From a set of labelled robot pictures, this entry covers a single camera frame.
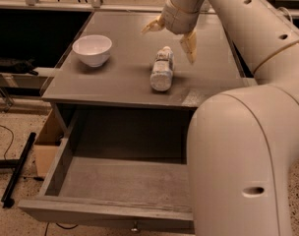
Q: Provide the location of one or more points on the blue plastic water bottle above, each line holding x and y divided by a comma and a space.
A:
162, 70

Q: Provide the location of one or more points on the metal drawer knob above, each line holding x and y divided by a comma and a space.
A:
135, 228

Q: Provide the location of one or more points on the grey wooden cabinet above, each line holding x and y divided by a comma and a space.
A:
116, 101

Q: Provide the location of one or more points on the open grey top drawer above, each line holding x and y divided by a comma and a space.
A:
113, 185

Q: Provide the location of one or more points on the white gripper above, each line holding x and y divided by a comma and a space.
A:
173, 20

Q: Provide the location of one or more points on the black cloth on rail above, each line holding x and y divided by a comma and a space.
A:
17, 66

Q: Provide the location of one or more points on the black metal stand bar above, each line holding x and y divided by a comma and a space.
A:
16, 165

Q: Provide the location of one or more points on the brown cardboard box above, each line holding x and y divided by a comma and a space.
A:
46, 144

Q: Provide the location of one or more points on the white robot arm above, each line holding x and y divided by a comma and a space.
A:
241, 142

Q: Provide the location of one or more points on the white ceramic bowl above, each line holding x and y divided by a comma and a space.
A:
93, 50

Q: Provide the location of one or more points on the aluminium frame rail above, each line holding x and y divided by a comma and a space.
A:
41, 6

